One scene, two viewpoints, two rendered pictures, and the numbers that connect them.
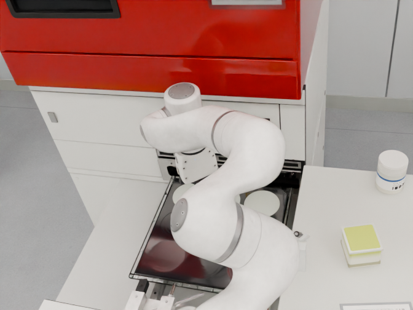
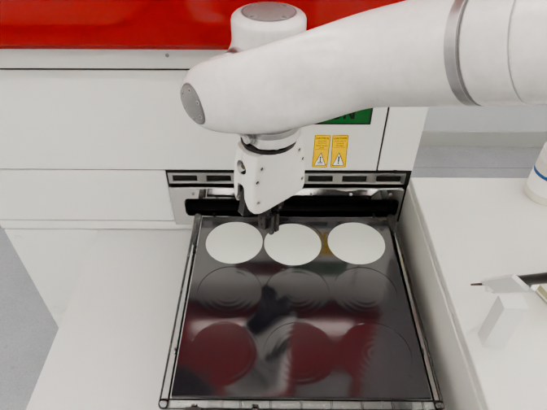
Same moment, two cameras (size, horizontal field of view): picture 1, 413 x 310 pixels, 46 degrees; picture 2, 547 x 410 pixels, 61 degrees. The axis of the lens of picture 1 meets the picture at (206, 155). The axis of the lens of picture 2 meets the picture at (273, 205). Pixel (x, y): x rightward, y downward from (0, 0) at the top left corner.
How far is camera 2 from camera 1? 0.68 m
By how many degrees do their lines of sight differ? 16
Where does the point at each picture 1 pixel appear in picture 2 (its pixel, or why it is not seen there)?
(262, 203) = (356, 242)
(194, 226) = not seen: outside the picture
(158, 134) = (251, 84)
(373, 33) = not seen: hidden behind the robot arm
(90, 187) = (42, 251)
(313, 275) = (521, 351)
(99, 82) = (66, 30)
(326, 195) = (466, 217)
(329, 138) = not seen: hidden behind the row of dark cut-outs
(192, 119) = (339, 37)
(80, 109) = (24, 103)
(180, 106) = (276, 37)
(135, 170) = (126, 212)
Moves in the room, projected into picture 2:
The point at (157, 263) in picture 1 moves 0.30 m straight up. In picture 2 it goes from (210, 369) to (181, 211)
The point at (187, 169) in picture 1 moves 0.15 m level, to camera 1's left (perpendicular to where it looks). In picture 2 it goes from (263, 185) to (150, 214)
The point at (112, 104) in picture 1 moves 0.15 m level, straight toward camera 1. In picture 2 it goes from (89, 89) to (121, 133)
